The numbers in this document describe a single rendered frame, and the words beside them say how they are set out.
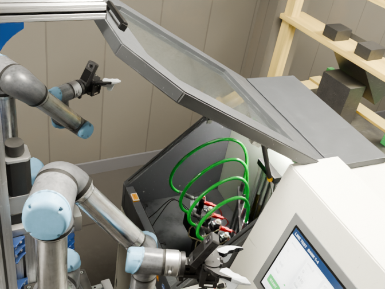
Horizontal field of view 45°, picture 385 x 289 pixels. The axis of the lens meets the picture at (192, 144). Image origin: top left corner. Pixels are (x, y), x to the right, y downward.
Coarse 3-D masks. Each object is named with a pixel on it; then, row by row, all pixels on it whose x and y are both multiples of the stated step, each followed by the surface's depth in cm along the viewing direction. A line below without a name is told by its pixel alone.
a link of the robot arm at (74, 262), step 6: (72, 252) 155; (72, 258) 152; (78, 258) 153; (72, 264) 150; (78, 264) 152; (72, 270) 149; (78, 270) 154; (72, 276) 150; (78, 276) 154; (72, 282) 148; (78, 282) 158
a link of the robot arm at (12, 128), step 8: (0, 56) 169; (0, 64) 165; (8, 64) 165; (16, 64) 166; (0, 72) 164; (0, 88) 166; (0, 96) 171; (8, 96) 172; (0, 104) 175; (8, 104) 176; (8, 112) 178; (16, 112) 182; (8, 120) 179; (16, 120) 183; (8, 128) 181; (16, 128) 185; (8, 136) 183; (16, 136) 187
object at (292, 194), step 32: (320, 160) 170; (288, 192) 164; (320, 192) 154; (352, 192) 157; (256, 224) 177; (320, 224) 151; (352, 224) 144; (384, 224) 146; (256, 256) 176; (352, 256) 139; (384, 256) 134; (256, 288) 174; (384, 288) 129
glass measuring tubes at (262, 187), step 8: (264, 168) 206; (272, 168) 206; (264, 176) 209; (272, 176) 201; (280, 176) 202; (256, 184) 216; (264, 184) 213; (272, 184) 204; (256, 192) 220; (264, 192) 211; (256, 200) 218; (264, 200) 215; (256, 208) 222; (256, 216) 219; (248, 224) 225
